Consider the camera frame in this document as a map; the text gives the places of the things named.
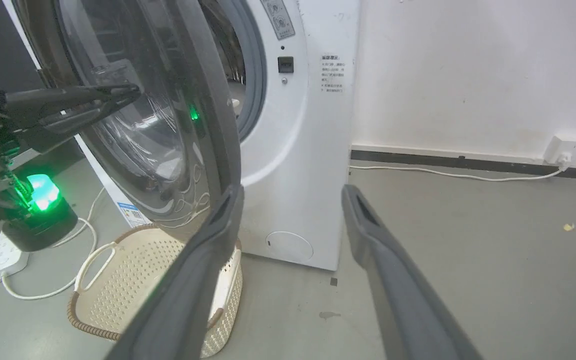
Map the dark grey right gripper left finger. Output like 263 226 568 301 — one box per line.
105 185 245 360

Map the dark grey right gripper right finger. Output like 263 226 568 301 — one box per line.
341 184 485 360

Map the grey washing machine door glass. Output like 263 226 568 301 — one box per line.
12 0 244 242

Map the white washing machine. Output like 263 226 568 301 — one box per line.
195 0 362 272

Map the grey rubber door gasket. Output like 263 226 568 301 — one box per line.
199 0 268 144

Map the cream perforated laundry basket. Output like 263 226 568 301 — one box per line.
66 223 244 359

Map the round drain filter cover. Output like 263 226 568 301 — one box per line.
265 230 315 262

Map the white power strip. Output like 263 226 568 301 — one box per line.
0 231 31 284

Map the grey instruction sticker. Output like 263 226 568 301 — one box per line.
260 0 297 41

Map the printed warning label text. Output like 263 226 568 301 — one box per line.
320 53 347 96

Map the white cable along wall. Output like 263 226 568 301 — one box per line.
348 158 570 183

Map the white power strip cable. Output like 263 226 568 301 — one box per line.
0 187 107 301

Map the white wall socket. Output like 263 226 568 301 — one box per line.
543 134 576 167

